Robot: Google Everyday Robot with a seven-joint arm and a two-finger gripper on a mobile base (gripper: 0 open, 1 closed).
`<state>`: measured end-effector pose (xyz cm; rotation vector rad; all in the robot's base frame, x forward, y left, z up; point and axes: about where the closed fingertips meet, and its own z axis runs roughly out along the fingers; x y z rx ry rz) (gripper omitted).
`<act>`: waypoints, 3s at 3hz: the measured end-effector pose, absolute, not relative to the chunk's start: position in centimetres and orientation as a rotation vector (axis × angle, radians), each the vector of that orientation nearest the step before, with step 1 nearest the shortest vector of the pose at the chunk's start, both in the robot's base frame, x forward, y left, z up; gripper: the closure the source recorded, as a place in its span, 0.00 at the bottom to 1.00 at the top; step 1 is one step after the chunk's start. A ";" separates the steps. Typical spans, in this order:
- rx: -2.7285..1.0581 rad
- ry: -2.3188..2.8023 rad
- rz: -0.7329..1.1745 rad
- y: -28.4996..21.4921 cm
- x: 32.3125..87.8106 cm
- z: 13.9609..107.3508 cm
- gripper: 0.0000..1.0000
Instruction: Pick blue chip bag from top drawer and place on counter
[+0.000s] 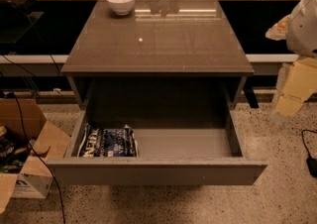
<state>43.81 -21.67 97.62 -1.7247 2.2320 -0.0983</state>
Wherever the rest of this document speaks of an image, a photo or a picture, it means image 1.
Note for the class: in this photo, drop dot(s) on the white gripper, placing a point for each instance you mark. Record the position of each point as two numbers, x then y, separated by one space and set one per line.
304 31

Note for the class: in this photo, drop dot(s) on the blue chip bag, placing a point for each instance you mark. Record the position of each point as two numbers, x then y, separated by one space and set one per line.
100 142

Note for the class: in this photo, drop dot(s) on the grey drawer cabinet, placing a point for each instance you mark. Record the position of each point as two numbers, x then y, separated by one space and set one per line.
160 37

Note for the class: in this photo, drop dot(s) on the open grey top drawer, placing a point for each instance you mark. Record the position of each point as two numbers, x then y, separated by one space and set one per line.
185 129

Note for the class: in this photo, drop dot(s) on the black power adapter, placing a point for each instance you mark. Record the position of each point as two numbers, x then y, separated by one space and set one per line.
311 162

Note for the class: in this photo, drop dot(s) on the white ceramic bowl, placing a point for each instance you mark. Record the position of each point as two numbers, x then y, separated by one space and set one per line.
121 7

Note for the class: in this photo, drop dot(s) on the open cardboard box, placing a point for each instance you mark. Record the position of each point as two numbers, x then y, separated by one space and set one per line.
28 141

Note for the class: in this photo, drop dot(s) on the snack bags in box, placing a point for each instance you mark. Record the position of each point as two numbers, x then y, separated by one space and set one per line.
13 153

